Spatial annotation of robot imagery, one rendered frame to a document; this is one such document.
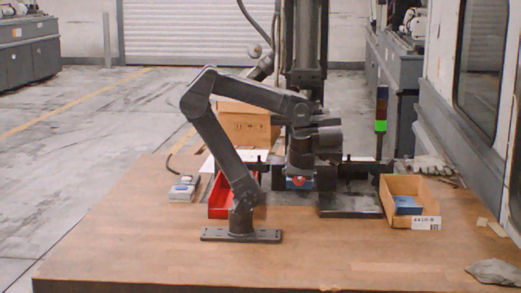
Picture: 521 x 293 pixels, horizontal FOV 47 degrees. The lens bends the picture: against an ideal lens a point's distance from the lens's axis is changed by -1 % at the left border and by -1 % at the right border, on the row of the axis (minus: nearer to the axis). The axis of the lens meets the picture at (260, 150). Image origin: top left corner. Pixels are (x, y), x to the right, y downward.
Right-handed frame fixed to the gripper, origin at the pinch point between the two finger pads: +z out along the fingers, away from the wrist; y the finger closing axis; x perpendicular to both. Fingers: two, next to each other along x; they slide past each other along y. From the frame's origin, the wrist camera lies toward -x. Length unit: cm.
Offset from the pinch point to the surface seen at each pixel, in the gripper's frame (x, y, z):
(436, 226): -35.8, -8.8, 5.7
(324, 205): -7.4, 0.7, 10.5
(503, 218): -58, 2, 15
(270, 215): 7.5, -3.3, 10.6
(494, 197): -62, 19, 27
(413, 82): -92, 263, 189
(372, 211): -20.2, -2.6, 8.4
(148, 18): 271, 811, 517
